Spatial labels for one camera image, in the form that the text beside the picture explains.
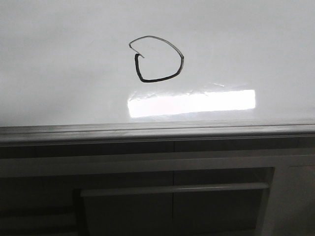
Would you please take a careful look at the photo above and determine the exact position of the white whiteboard with metal frame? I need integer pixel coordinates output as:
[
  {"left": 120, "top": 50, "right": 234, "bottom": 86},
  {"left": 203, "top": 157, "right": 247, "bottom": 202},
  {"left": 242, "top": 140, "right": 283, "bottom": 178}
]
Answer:
[{"left": 0, "top": 0, "right": 315, "bottom": 146}]

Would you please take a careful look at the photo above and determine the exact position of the grey table frame below board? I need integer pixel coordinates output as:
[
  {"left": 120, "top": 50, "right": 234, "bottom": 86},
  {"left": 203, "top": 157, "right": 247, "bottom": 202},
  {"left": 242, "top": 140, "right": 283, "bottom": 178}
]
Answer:
[{"left": 0, "top": 137, "right": 315, "bottom": 236}]

